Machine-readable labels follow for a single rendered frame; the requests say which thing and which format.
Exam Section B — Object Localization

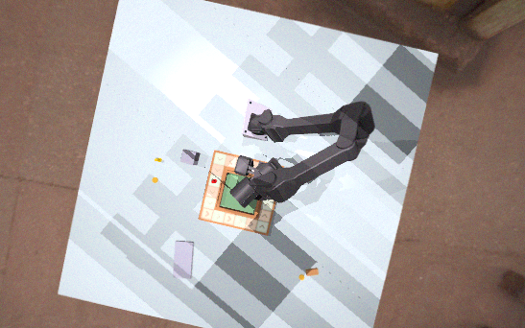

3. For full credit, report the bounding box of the small orange rectangular block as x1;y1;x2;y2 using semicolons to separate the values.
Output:
306;268;319;276

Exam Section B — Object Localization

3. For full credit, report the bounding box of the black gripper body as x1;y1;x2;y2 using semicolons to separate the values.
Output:
234;155;255;176

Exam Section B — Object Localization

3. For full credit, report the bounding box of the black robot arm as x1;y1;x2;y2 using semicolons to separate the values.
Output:
230;102;375;208

